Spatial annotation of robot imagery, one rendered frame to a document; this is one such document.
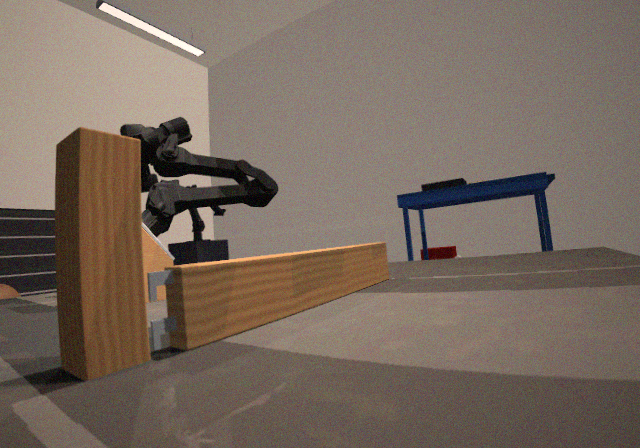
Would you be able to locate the wooden side rail with steel hooks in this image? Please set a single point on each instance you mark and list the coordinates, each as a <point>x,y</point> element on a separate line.
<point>208,302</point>

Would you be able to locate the wooden headboard post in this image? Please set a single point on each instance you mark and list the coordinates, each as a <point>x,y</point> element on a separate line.
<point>101,296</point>

